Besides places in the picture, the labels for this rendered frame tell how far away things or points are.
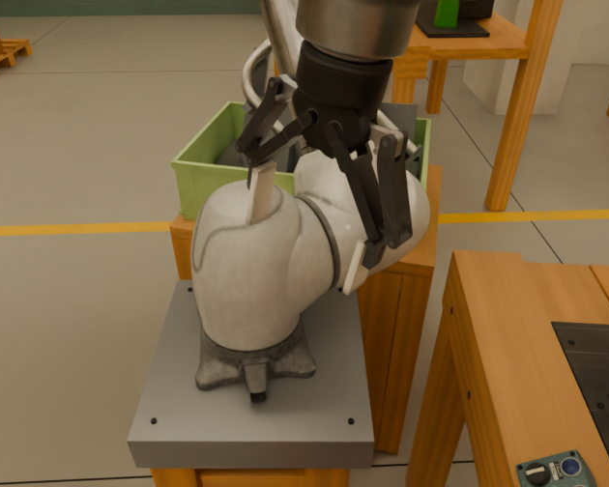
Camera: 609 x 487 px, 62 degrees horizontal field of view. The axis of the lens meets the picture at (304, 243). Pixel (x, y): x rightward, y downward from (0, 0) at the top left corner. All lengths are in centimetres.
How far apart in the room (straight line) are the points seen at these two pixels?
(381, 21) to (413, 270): 91
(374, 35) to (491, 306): 69
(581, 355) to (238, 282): 58
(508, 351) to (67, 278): 210
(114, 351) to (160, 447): 144
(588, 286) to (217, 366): 73
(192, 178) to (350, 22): 96
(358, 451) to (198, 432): 22
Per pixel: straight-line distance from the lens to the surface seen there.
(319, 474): 87
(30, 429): 207
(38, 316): 247
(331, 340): 85
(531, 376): 90
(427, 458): 151
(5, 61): 590
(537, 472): 75
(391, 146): 41
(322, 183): 75
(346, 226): 73
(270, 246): 65
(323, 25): 39
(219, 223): 66
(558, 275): 115
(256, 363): 77
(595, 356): 97
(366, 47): 39
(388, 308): 133
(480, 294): 101
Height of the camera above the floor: 154
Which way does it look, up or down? 36 degrees down
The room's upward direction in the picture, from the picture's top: straight up
